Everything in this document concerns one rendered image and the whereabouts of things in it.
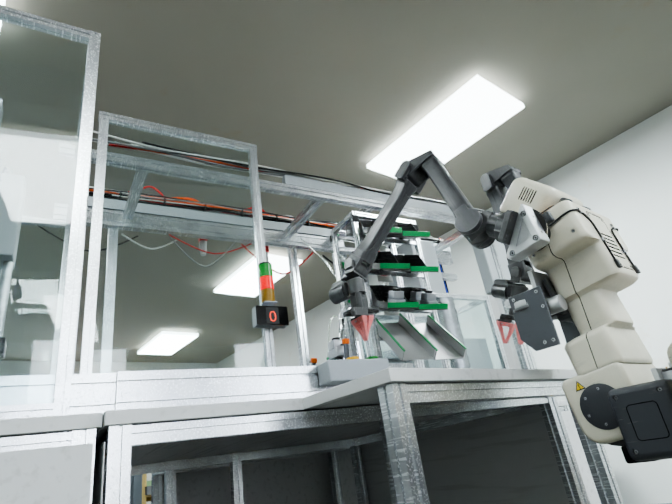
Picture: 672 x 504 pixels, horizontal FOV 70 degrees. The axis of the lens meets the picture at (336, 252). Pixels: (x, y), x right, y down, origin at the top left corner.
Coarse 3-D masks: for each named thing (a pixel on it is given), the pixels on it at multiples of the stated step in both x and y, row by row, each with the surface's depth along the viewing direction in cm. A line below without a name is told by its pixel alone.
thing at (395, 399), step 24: (408, 384) 106; (432, 384) 111; (456, 384) 116; (480, 384) 122; (504, 384) 128; (528, 384) 135; (552, 384) 143; (384, 408) 103; (408, 408) 102; (408, 432) 100; (408, 456) 97; (600, 456) 143; (408, 480) 95; (600, 480) 142
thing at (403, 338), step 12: (384, 324) 192; (396, 324) 194; (408, 324) 188; (384, 336) 179; (396, 336) 183; (408, 336) 185; (420, 336) 179; (396, 348) 170; (408, 348) 176; (420, 348) 177; (432, 348) 172; (408, 360) 167
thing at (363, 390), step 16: (400, 368) 104; (416, 368) 107; (432, 368) 110; (448, 368) 114; (464, 368) 117; (352, 384) 109; (368, 384) 105; (384, 384) 103; (304, 400) 123; (320, 400) 118; (336, 400) 115; (352, 400) 120; (368, 400) 124
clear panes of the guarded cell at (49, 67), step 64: (0, 64) 128; (64, 64) 138; (0, 128) 121; (64, 128) 129; (0, 192) 114; (64, 192) 122; (0, 256) 108; (64, 256) 115; (0, 320) 103; (0, 384) 98
